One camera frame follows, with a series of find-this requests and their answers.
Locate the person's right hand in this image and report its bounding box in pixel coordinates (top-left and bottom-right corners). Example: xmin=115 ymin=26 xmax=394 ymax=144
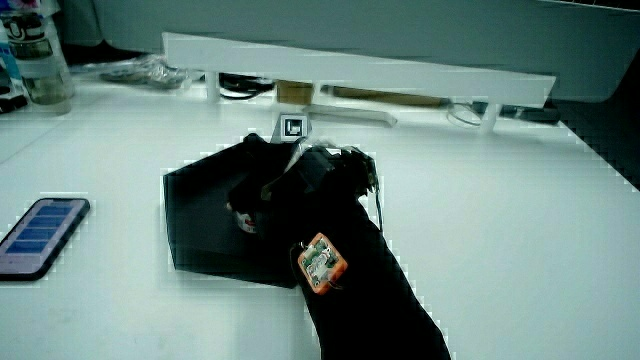
xmin=227 ymin=113 xmax=382 ymax=237

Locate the person's right forearm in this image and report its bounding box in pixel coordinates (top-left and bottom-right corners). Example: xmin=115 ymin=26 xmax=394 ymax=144
xmin=273 ymin=192 xmax=452 ymax=360

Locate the orange sensor module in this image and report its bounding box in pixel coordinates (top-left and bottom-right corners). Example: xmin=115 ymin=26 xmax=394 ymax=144
xmin=297 ymin=232 xmax=349 ymax=296

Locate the small brown box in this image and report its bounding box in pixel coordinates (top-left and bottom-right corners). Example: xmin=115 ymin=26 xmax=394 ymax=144
xmin=276 ymin=80 xmax=315 ymax=106

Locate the long brown wooden piece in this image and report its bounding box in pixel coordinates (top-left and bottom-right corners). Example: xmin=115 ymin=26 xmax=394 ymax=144
xmin=330 ymin=85 xmax=447 ymax=108

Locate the white desk shelf riser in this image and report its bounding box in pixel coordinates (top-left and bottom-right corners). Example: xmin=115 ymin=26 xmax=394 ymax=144
xmin=162 ymin=32 xmax=557 ymax=135

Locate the crumpled clear plastic bag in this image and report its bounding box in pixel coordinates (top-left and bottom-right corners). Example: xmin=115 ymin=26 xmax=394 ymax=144
xmin=98 ymin=53 xmax=194 ymax=91

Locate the black flat device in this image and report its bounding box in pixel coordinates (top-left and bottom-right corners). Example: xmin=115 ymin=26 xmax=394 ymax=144
xmin=499 ymin=103 xmax=562 ymax=126

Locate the black smartphone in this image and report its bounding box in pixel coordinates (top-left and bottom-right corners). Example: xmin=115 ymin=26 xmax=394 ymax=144
xmin=0 ymin=197 xmax=92 ymax=282

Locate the clear plastic bottle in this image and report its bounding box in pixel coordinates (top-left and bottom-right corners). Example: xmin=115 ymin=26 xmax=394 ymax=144
xmin=0 ymin=0 xmax=76 ymax=107

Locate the black cable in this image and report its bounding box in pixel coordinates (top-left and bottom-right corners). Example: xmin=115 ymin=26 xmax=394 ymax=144
xmin=218 ymin=73 xmax=275 ymax=100

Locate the clear tape ring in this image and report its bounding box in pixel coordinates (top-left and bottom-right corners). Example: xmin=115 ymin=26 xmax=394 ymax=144
xmin=446 ymin=101 xmax=485 ymax=127

